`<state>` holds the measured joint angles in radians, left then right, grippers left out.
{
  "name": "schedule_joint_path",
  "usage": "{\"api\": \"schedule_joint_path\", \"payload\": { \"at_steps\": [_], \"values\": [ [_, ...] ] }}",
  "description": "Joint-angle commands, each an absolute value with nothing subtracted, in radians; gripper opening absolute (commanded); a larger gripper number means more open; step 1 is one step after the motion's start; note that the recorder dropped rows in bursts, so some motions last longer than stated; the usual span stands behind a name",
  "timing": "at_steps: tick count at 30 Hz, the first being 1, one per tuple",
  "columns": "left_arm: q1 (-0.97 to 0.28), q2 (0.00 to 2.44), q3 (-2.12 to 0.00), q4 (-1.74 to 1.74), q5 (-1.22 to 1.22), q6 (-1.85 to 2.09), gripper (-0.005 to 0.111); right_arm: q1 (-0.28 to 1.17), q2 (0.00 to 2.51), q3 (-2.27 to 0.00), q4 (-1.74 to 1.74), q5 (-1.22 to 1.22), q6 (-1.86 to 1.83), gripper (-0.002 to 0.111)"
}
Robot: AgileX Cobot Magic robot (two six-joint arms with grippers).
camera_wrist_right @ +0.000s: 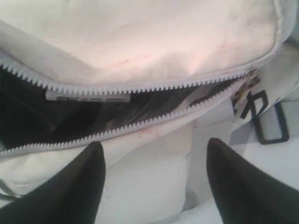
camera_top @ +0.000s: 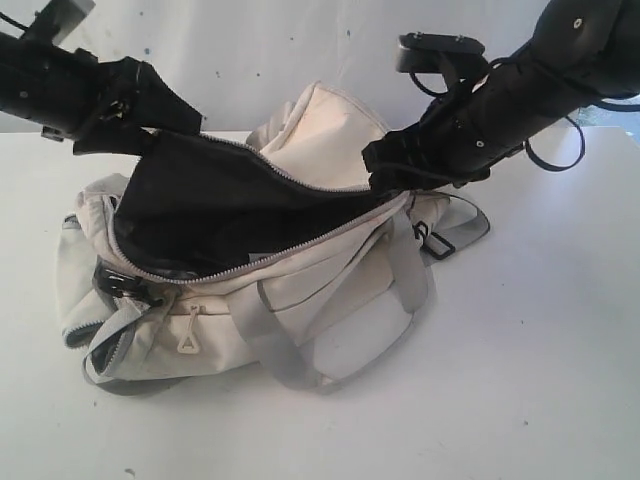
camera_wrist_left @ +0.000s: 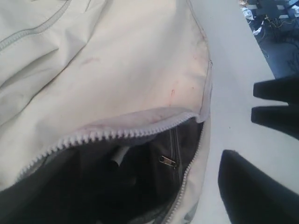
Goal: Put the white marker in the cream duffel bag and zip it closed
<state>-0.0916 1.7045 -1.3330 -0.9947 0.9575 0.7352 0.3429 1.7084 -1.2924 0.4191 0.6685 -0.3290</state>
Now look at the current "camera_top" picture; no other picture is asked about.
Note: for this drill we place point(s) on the white canvas duffel bag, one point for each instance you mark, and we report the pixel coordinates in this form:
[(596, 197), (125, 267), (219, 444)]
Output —
[(215, 254)]

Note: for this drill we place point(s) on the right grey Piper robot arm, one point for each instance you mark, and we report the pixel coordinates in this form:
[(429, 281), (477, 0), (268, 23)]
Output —
[(581, 53)]

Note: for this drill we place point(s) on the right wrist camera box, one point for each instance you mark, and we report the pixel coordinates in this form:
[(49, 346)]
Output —
[(423, 53)]

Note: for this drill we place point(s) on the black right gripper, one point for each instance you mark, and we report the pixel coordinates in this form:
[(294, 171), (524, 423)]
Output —
[(462, 135)]

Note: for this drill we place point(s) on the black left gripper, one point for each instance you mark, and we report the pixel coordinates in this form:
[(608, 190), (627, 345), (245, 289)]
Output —
[(73, 96)]

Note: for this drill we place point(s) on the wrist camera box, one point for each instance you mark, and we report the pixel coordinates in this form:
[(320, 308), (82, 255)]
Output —
[(57, 20), (423, 53)]

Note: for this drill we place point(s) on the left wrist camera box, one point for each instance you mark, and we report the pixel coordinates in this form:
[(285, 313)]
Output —
[(57, 20)]

